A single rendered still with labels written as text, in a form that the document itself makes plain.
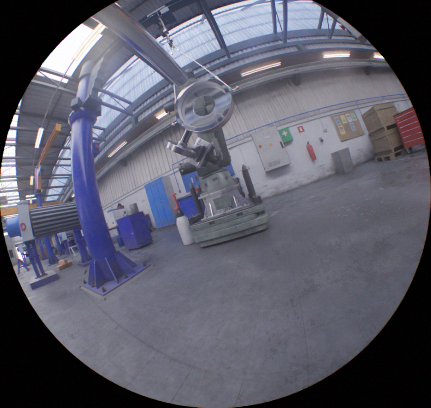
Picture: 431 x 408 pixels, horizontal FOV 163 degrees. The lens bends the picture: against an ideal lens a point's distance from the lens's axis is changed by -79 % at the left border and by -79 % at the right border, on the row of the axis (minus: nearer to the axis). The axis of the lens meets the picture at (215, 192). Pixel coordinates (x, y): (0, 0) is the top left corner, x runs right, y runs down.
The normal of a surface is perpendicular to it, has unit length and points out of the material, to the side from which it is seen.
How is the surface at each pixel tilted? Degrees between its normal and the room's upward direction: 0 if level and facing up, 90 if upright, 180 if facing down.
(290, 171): 90
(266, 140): 90
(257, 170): 90
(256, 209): 90
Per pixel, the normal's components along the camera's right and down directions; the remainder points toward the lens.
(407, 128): -0.95, 0.32
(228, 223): -0.16, 0.03
